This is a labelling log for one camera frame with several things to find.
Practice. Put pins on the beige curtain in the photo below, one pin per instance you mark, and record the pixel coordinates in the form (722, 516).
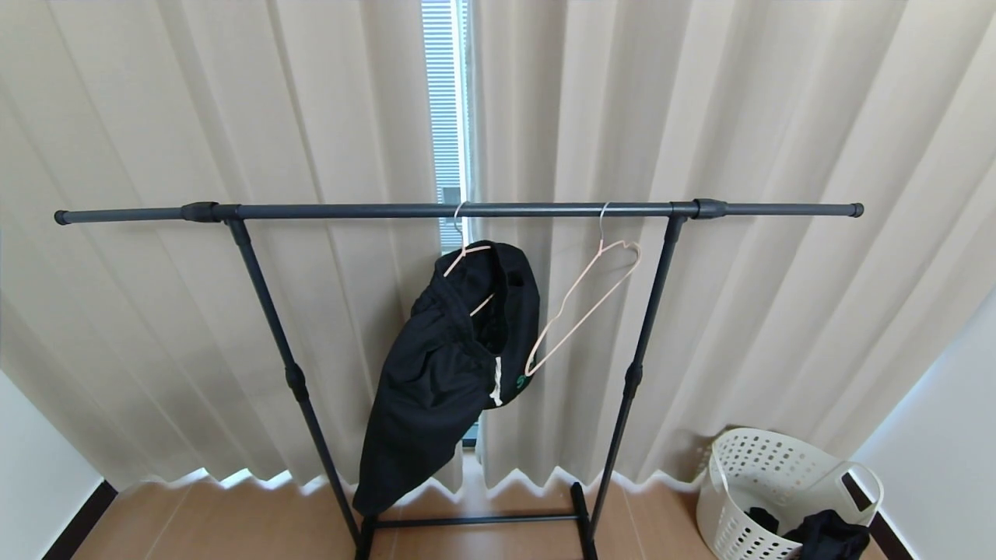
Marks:
(194, 101)
(739, 101)

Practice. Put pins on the pink clothes hanger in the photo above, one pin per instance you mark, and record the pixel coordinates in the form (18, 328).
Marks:
(591, 288)
(464, 249)

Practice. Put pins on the black garment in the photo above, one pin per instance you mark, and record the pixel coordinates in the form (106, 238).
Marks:
(829, 537)

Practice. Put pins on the white laundry basket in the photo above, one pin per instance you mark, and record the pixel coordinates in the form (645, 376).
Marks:
(770, 467)

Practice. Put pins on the black clothes rack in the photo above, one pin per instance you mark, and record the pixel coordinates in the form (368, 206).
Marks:
(350, 211)

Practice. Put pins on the window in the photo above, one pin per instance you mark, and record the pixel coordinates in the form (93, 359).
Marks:
(445, 93)

